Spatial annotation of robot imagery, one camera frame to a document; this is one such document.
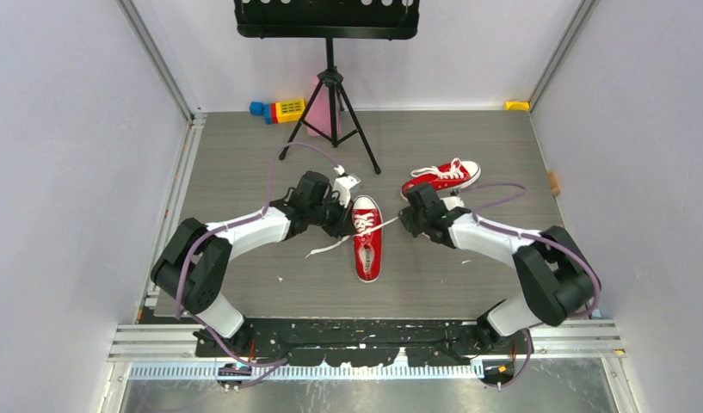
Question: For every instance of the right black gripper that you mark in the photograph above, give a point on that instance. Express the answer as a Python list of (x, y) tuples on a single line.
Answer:
[(407, 217)]

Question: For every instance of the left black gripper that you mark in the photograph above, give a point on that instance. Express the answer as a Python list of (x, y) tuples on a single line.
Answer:
[(343, 224)]

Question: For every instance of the red sneaker with laces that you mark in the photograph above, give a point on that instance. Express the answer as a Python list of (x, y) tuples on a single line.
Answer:
[(367, 239)]

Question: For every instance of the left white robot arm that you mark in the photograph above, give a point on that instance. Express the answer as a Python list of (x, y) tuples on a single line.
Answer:
[(192, 266)]

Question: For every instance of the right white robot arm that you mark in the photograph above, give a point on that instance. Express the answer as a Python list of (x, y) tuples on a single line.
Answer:
[(555, 279)]

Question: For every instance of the red sneaker far right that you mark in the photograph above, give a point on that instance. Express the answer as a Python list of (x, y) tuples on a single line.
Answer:
[(452, 176)]

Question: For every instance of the black music stand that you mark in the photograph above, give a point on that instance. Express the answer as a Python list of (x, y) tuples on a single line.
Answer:
[(329, 20)]

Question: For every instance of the pink foam block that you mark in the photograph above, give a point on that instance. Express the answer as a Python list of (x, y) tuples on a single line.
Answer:
[(319, 112)]

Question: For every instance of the colourful toy block stack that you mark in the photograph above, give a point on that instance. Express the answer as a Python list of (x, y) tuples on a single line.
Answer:
[(278, 112)]

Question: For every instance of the yellow corner object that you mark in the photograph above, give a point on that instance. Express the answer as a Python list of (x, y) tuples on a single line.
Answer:
[(516, 106)]

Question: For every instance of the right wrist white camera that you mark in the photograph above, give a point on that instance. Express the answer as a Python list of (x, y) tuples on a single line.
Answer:
[(452, 202)]

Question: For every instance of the wrist white camera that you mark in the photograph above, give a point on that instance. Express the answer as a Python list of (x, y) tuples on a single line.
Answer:
[(452, 202), (344, 184)]

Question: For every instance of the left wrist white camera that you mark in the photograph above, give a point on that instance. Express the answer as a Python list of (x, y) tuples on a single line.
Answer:
[(344, 184)]

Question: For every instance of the small brown wall block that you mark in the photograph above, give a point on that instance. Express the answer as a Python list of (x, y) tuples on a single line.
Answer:
[(553, 183)]

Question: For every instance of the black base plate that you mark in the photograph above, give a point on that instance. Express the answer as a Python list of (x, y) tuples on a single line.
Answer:
[(313, 342)]

